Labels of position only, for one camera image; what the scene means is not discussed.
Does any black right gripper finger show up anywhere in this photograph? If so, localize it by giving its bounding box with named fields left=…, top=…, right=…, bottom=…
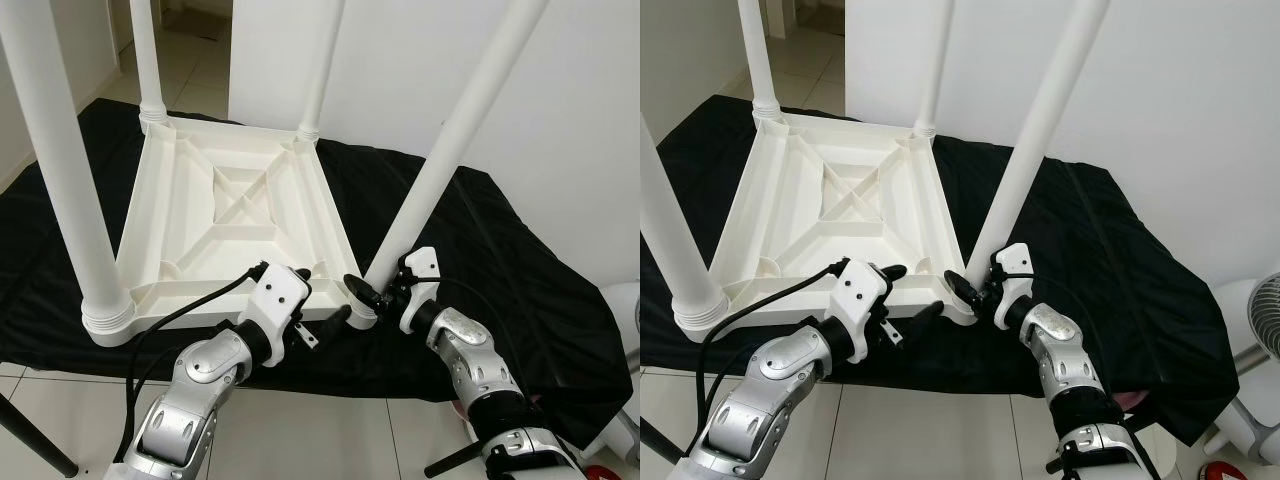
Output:
left=945, top=270, right=983, bottom=306
left=343, top=275, right=386, bottom=313

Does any white plastic table top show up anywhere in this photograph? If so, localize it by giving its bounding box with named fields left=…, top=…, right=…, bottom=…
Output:
left=85, top=115, right=379, bottom=347
left=675, top=110, right=977, bottom=333

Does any white plastic table leg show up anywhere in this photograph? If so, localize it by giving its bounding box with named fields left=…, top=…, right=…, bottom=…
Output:
left=640, top=108, right=732, bottom=332
left=738, top=0, right=784, bottom=122
left=297, top=0, right=347, bottom=142
left=911, top=0, right=957, bottom=137
left=129, top=0, right=169, bottom=127
left=965, top=0, right=1112, bottom=278
left=0, top=0, right=137, bottom=347
left=362, top=0, right=552, bottom=293

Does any black tablecloth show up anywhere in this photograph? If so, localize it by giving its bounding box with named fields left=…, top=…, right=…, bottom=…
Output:
left=640, top=95, right=1241, bottom=447
left=0, top=97, right=637, bottom=451

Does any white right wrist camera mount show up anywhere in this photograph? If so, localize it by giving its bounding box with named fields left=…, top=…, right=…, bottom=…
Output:
left=993, top=243, right=1034, bottom=332
left=398, top=247, right=442, bottom=336

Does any white door frame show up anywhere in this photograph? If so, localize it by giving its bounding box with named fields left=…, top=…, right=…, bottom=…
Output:
left=105, top=0, right=137, bottom=53

